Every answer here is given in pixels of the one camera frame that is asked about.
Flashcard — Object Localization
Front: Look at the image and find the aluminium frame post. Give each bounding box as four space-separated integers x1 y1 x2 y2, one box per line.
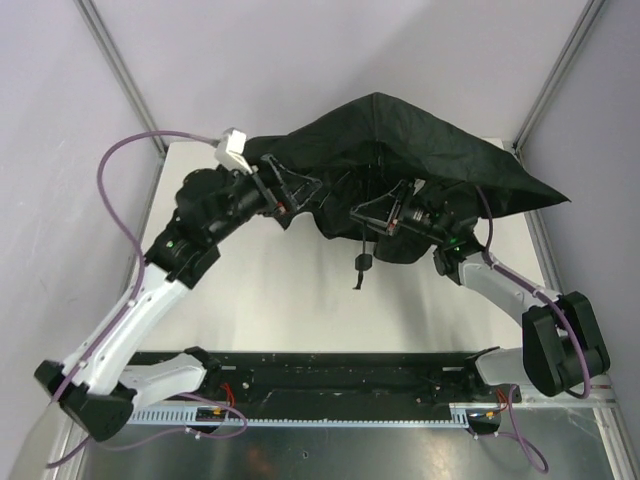
511 0 609 157
73 0 158 131

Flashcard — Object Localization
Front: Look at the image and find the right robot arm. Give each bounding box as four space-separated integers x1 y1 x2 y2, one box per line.
350 181 610 399

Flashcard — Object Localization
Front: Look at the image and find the grey slotted cable duct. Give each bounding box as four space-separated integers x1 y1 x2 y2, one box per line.
127 402 501 429

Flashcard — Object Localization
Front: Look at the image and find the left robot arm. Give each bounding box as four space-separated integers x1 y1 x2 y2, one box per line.
34 155 322 442

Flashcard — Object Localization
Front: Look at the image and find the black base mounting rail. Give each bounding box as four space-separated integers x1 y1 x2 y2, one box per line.
151 352 521 420

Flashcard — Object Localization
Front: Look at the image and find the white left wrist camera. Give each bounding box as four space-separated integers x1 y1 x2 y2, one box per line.
214 128 252 174

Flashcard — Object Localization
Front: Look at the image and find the right aluminium frame post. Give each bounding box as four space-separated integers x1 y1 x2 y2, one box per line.
511 0 609 157

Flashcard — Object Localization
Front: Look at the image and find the black folding umbrella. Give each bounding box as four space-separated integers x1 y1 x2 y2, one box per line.
245 93 567 264

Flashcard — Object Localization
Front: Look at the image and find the left aluminium frame post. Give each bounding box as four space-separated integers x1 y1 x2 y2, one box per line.
73 0 158 131

